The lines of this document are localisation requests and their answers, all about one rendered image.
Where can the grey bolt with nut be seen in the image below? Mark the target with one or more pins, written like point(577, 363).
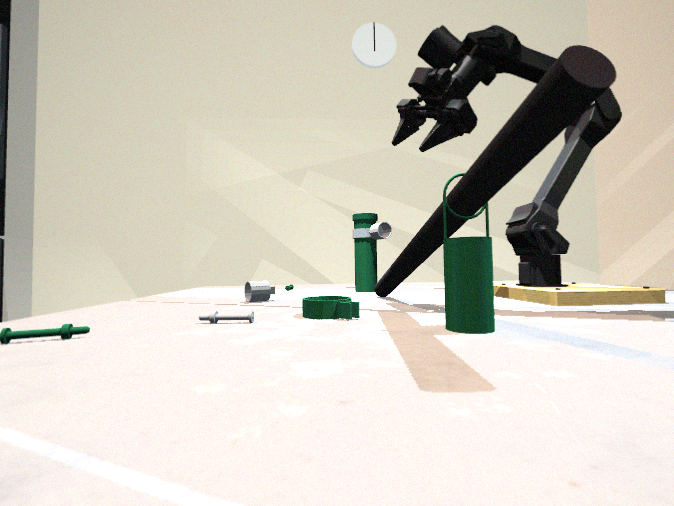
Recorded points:
point(214, 317)

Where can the green post with cap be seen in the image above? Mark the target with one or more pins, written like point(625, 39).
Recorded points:
point(365, 254)

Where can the white cylinder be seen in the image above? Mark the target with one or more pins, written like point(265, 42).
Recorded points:
point(256, 291)

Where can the grey metal cup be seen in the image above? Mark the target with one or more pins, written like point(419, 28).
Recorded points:
point(382, 230)

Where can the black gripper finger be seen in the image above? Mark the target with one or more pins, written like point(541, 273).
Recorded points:
point(407, 126)
point(446, 128)

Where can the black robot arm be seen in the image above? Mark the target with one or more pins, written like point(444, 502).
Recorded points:
point(532, 229)

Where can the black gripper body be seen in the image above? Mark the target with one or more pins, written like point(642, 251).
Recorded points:
point(457, 102)

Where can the black cylindrical rod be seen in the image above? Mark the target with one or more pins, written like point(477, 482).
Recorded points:
point(577, 79)

